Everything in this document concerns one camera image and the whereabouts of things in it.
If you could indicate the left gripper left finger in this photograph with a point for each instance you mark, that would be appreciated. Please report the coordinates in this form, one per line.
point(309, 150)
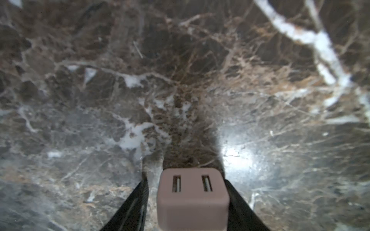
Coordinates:
point(132, 213)

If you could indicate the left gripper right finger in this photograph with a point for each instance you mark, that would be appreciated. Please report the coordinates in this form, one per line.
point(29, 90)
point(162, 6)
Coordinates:
point(240, 216)

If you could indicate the pink plug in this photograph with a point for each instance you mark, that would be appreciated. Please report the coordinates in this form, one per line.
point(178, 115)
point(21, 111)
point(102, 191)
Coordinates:
point(192, 199)

